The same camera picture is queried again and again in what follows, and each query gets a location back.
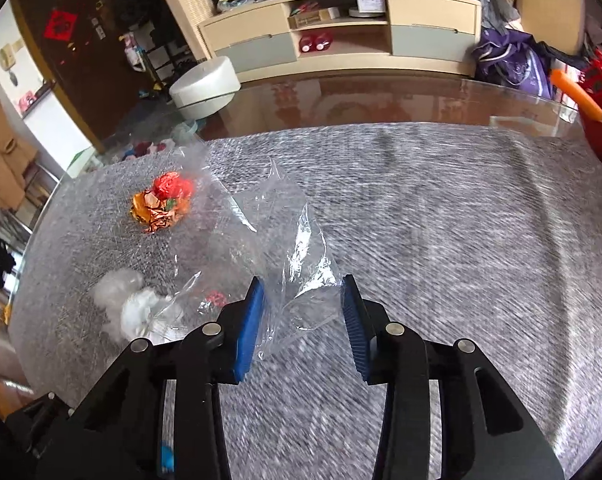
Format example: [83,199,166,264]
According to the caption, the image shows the grey table mat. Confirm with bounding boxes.
[8,122,602,480]

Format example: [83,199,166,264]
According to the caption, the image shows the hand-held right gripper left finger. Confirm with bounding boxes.
[35,276,266,480]

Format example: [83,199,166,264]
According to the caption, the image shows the whiteboard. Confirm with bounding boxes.
[21,80,102,181]

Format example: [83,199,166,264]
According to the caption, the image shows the beige standing air conditioner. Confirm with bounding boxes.
[513,0,586,56]

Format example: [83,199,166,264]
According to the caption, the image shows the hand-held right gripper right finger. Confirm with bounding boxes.
[338,274,566,480]

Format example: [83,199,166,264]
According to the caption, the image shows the purple bag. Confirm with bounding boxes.
[471,27,554,98]

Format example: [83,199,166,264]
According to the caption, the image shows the white round device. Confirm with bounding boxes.
[348,0,386,18]

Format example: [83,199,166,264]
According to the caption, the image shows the white round stool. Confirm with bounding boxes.
[169,56,242,121]

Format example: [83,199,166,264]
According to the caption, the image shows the woven folding screen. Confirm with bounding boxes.
[146,0,216,61]

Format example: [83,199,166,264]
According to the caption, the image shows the clear plastic bag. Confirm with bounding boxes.
[173,142,344,361]

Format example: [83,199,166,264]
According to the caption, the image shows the orange gold crumpled wrapper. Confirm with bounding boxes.
[131,171,196,235]

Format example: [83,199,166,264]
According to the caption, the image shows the beige grey TV cabinet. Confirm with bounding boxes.
[197,0,482,81]

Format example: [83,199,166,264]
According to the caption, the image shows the white crumpled tissue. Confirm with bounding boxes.
[121,287,182,346]

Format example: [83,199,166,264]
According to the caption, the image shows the orange foam stick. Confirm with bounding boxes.
[550,69,602,123]

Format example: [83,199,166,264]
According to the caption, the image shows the red diamond door sticker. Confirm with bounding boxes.
[45,9,79,50]

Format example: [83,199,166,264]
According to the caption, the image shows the black hanging coats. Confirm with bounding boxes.
[113,0,182,61]

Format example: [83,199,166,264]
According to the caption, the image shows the brown door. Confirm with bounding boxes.
[11,0,146,153]

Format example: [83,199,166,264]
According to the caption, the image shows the crumpled clear wrapper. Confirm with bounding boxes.
[92,267,144,311]

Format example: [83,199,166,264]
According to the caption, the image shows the flat cardboard box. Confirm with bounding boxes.
[287,7,342,28]

